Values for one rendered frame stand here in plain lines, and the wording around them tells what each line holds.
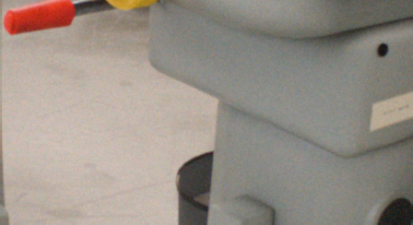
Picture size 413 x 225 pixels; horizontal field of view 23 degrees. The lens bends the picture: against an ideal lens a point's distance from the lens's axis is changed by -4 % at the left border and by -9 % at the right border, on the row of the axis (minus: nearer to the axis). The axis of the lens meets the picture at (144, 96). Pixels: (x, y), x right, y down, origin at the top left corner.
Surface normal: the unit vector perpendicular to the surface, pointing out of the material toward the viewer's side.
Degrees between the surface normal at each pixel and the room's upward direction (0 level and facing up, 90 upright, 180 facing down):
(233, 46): 90
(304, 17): 99
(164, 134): 0
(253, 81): 90
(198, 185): 86
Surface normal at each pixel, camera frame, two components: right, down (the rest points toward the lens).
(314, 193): -0.58, 0.27
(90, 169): 0.04, -0.93
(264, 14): -0.23, 0.47
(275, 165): -0.79, 0.19
